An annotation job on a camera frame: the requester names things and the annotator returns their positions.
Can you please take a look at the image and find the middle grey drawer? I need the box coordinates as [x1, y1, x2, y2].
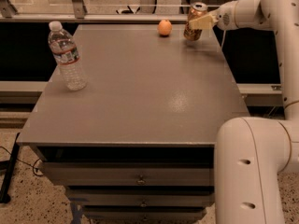
[66, 187, 214, 207]

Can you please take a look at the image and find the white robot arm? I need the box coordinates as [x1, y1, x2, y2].
[190, 0, 299, 224]

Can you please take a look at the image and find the black floor cable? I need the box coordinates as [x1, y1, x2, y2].
[0, 146, 45, 177]

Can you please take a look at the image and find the orange fruit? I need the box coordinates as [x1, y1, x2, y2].
[157, 20, 172, 36]

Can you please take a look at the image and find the orange LaCroix soda can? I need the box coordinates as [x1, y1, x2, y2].
[184, 2, 207, 41]

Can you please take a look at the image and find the grey drawer cabinet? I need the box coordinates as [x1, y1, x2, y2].
[16, 23, 250, 223]

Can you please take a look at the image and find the bottom grey drawer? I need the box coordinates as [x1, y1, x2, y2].
[83, 206, 206, 221]

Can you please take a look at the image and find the metal railing frame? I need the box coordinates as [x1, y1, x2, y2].
[0, 0, 225, 26]

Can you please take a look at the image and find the top grey drawer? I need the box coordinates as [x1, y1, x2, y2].
[39, 162, 214, 187]

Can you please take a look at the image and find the grey drawer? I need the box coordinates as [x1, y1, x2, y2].
[66, 187, 214, 207]
[39, 162, 214, 187]
[83, 206, 206, 221]

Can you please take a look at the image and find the black stand leg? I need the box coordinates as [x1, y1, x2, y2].
[0, 143, 20, 203]

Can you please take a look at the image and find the clear plastic water bottle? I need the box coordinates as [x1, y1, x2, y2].
[48, 21, 87, 91]

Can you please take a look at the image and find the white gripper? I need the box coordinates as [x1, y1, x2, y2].
[189, 1, 237, 31]

